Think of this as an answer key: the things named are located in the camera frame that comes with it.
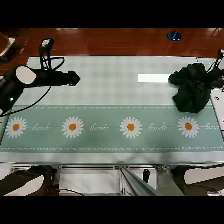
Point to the dark green T-shirt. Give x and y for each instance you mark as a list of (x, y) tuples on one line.
[(193, 88)]

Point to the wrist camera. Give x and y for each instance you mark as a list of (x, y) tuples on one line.
[(220, 56), (45, 46)]

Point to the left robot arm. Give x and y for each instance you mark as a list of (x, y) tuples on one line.
[(13, 85)]

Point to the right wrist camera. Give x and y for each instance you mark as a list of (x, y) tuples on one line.
[(220, 56)]

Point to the silver frame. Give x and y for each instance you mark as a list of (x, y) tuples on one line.
[(136, 183)]

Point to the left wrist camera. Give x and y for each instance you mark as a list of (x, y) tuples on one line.
[(45, 46)]

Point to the blue round object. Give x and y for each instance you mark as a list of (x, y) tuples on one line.
[(174, 35)]

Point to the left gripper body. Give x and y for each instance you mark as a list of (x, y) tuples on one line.
[(68, 78)]

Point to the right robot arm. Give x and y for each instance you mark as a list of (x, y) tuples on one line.
[(218, 110)]

